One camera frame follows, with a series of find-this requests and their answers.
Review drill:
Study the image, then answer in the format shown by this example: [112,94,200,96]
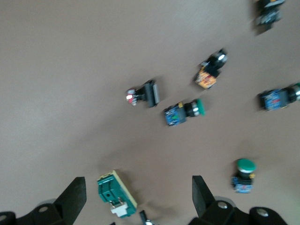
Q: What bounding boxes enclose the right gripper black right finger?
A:
[187,175,300,225]

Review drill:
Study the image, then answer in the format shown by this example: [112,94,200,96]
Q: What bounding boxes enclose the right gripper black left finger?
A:
[0,176,87,225]

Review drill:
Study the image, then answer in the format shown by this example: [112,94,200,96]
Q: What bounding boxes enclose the green load switch white handle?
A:
[97,169,138,219]

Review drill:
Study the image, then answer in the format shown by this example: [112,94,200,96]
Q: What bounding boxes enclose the green mushroom push button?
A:
[163,98,207,127]
[257,82,300,113]
[231,158,258,194]

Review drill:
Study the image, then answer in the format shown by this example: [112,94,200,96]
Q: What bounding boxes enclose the brown table cover mat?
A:
[0,0,300,225]

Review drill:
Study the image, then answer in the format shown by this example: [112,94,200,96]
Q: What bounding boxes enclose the black square button red terminals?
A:
[125,79,163,108]

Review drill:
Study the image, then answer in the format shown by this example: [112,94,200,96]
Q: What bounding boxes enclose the black selector switch orange block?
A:
[192,48,229,90]
[250,0,286,36]

